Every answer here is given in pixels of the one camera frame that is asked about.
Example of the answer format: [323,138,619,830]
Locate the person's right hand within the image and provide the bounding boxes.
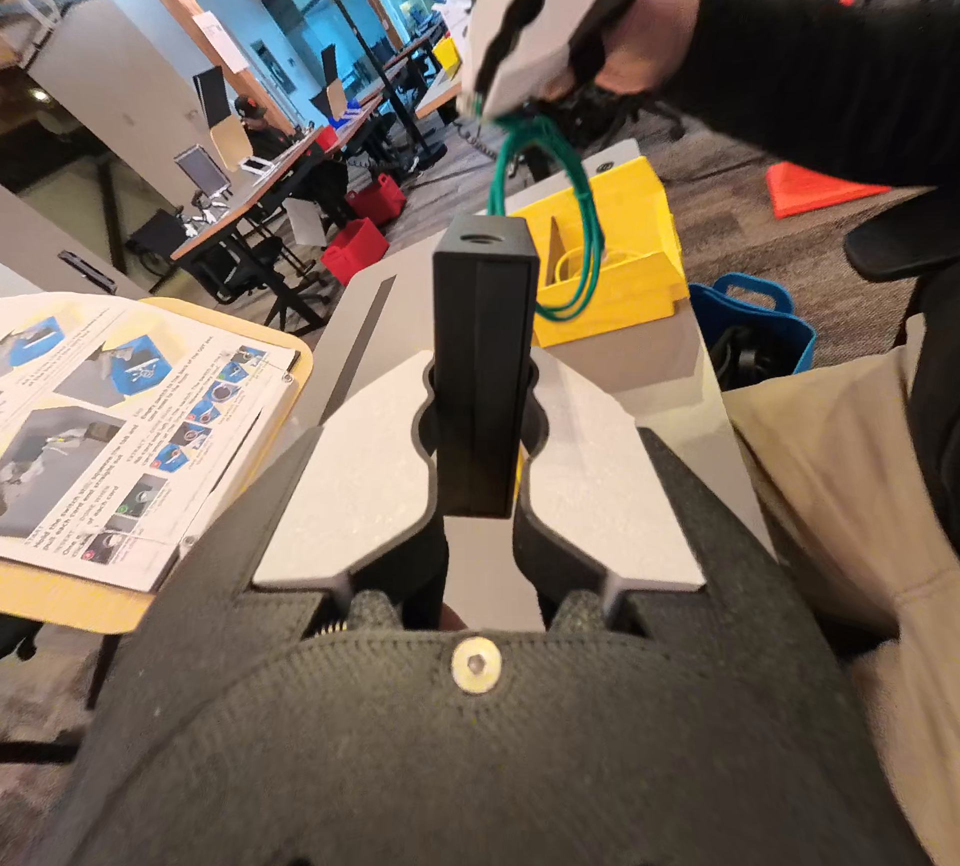
[541,0,704,100]

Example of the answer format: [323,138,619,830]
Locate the yellow ethernet cable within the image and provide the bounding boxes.
[555,247,661,291]

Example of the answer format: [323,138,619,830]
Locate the black office chair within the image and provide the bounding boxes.
[187,236,327,335]

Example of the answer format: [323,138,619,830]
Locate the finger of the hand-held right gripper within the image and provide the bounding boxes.
[483,0,612,121]
[459,0,543,117]

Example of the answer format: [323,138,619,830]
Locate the printed instruction sheet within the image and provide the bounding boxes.
[0,292,315,635]

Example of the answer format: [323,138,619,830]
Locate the small wooden board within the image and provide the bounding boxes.
[210,119,255,171]

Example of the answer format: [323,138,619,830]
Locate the yellow plastic bin with divider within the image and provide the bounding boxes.
[510,155,690,350]

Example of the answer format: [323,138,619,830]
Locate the blue bag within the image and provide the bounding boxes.
[688,272,819,391]

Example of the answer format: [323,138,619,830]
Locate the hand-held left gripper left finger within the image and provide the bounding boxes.
[252,350,445,605]

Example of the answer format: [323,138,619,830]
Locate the black flat device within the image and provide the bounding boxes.
[58,249,119,296]

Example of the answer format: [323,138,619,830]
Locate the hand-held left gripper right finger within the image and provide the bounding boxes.
[516,347,708,597]

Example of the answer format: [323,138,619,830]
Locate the red plastic bin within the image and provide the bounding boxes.
[321,217,391,287]
[346,172,408,226]

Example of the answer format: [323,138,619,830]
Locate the black network switch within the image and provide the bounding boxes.
[433,212,541,518]

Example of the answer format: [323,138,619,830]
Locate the wooden office desk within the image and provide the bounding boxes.
[171,97,385,263]

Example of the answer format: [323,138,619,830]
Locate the black chair armrest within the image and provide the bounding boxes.
[843,187,960,282]

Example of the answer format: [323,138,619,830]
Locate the white paper notice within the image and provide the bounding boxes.
[192,11,250,74]

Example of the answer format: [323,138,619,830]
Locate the green ethernet cable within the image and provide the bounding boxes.
[486,112,606,324]

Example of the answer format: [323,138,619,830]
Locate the black monitor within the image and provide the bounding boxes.
[192,65,234,128]

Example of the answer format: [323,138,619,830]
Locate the person's right forearm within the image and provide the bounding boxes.
[660,0,960,191]

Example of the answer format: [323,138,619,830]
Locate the person's beige pants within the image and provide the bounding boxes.
[723,314,960,866]

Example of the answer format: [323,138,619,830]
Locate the grey tilted monitor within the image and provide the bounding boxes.
[174,144,234,197]

